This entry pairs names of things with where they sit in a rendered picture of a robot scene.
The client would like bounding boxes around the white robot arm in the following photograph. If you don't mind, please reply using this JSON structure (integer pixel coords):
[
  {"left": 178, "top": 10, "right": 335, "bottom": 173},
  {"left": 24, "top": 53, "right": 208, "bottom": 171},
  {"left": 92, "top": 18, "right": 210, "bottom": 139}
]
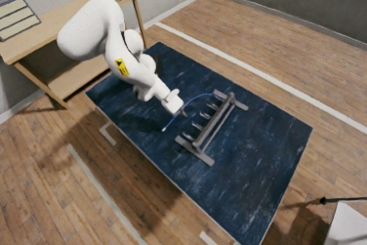
[{"left": 57, "top": 0, "right": 179, "bottom": 102}]

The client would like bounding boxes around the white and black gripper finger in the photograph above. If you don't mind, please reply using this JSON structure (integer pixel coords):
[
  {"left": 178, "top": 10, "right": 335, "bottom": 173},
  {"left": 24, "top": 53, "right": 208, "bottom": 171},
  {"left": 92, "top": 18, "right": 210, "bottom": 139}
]
[
  {"left": 171, "top": 110, "right": 186, "bottom": 118},
  {"left": 179, "top": 103, "right": 187, "bottom": 117}
]

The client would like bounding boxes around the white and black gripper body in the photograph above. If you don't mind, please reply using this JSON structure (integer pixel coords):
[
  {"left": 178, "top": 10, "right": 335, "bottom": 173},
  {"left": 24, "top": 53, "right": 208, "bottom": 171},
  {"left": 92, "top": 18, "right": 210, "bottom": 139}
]
[{"left": 161, "top": 95, "right": 183, "bottom": 114}]

